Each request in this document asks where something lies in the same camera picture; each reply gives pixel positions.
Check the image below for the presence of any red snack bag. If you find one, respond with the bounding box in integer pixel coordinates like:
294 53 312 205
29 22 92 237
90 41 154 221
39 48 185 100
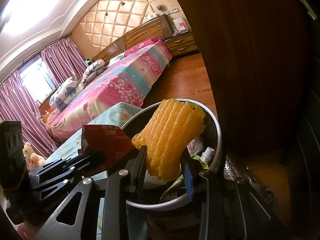
81 125 137 174

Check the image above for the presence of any red white wrapper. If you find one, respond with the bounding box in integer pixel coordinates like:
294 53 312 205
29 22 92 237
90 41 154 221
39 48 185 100
187 136 204 158

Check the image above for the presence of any green drink pouch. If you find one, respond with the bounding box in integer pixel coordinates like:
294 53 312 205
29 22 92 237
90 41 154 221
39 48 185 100
193 147 215 170

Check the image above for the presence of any white trash bin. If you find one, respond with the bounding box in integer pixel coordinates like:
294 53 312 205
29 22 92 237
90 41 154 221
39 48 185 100
119 98 222 212

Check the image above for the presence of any cream teddy bear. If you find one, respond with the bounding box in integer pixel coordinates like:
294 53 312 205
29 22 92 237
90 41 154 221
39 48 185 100
23 142 46 171

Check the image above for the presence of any blue heart folded quilt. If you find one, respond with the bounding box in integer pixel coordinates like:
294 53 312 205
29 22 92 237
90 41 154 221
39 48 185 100
49 76 84 114

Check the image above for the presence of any left pink curtain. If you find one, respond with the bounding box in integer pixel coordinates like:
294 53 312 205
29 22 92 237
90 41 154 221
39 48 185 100
1 71 56 158

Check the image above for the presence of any pink curtain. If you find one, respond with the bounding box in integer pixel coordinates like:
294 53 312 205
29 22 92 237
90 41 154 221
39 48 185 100
40 37 87 87
1 71 56 158

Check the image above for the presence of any pink floral bed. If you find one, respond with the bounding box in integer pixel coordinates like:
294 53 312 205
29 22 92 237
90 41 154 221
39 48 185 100
46 40 172 140

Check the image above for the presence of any grey white folded quilt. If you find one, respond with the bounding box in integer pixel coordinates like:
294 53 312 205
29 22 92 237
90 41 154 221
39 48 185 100
81 59 105 83

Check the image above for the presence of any right pink curtain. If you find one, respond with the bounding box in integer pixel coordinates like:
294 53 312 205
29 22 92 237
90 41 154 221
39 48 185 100
40 37 87 87

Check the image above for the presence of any pink pillow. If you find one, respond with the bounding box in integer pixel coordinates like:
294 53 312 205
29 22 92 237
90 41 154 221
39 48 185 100
124 37 161 57

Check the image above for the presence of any wooden nightstand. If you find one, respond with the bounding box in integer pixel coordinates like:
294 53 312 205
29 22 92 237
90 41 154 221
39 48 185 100
164 31 199 57

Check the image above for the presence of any wooden headboard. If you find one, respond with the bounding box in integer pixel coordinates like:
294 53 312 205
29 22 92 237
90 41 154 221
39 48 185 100
92 15 173 63

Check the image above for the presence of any white bag on nightstand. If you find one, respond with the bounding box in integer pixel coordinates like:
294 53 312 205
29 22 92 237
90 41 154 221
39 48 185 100
173 17 189 34

